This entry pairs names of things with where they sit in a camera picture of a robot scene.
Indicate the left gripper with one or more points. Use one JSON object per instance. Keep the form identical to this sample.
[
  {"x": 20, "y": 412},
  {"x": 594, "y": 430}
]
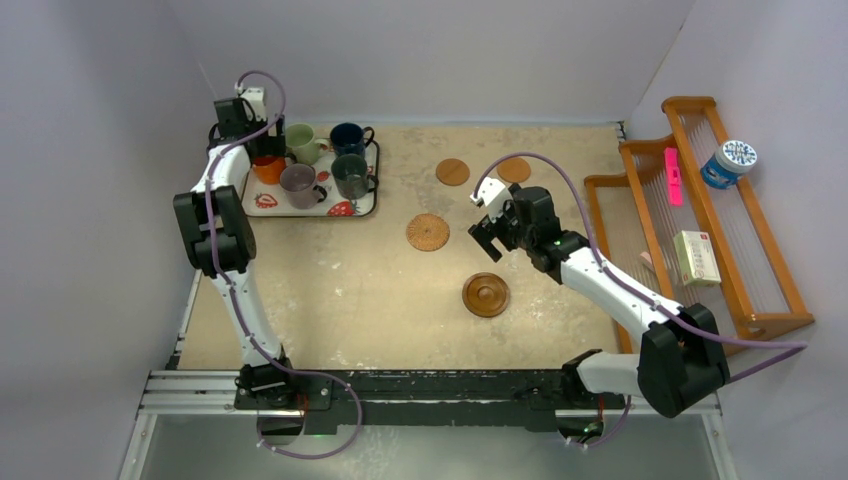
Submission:
[{"x": 272, "y": 145}]

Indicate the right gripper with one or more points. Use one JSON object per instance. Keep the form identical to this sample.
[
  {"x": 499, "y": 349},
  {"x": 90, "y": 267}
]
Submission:
[{"x": 484, "y": 233}]

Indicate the orange mug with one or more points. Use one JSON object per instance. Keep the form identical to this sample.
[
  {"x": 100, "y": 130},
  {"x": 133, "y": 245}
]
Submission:
[{"x": 269, "y": 169}]

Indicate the dark brown wooden coaster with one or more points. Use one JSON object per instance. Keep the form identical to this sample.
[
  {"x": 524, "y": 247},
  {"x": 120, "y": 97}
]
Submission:
[{"x": 485, "y": 294}]

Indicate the light wooden coaster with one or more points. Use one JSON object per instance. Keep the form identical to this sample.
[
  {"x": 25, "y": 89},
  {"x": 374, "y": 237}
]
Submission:
[
  {"x": 514, "y": 170},
  {"x": 452, "y": 172}
]

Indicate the purple mug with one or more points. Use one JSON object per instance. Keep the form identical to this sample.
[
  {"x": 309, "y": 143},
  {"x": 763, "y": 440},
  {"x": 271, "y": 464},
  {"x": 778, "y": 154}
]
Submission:
[{"x": 301, "y": 187}]

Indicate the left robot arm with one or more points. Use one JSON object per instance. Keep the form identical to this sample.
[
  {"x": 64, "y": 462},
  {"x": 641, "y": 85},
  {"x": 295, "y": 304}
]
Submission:
[{"x": 220, "y": 243}]

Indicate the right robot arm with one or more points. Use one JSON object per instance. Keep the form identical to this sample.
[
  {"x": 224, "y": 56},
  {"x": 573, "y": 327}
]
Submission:
[{"x": 674, "y": 368}]

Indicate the pale green mug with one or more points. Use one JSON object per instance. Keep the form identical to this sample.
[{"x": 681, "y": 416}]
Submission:
[{"x": 304, "y": 145}]

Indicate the navy blue mug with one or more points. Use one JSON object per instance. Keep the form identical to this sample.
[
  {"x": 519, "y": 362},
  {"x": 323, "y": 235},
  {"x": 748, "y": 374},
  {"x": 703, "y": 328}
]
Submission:
[{"x": 350, "y": 138}]

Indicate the dark green mug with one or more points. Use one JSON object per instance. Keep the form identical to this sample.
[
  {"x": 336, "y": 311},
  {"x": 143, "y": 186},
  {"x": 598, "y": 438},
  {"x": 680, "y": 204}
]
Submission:
[{"x": 352, "y": 178}]

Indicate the small pink eraser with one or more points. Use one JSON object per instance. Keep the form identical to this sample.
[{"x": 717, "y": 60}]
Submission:
[{"x": 646, "y": 260}]

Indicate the wooden tiered rack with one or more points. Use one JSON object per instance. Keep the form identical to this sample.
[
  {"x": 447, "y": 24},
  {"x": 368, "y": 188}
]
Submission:
[{"x": 757, "y": 298}]

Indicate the pink marker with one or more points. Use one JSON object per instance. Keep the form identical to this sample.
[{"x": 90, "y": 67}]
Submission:
[{"x": 674, "y": 183}]

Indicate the white card box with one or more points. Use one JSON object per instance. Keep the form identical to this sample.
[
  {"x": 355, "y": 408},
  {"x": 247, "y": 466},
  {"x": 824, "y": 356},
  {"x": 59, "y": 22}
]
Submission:
[{"x": 696, "y": 259}]

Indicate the blue jar white lid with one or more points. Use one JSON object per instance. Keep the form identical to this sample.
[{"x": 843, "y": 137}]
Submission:
[{"x": 732, "y": 160}]

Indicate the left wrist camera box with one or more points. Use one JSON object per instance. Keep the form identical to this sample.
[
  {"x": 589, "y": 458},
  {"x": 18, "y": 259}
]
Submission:
[{"x": 255, "y": 102}]

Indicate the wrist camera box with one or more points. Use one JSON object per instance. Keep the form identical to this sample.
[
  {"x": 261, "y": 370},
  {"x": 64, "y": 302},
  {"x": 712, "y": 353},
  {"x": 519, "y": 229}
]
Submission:
[
  {"x": 492, "y": 195},
  {"x": 255, "y": 102}
]

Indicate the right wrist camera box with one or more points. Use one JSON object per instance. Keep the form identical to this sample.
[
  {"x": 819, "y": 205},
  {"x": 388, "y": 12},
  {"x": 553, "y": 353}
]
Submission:
[{"x": 492, "y": 195}]

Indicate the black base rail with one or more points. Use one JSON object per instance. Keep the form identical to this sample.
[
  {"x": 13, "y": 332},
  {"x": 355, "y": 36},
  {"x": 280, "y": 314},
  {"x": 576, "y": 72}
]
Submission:
[{"x": 541, "y": 400}]

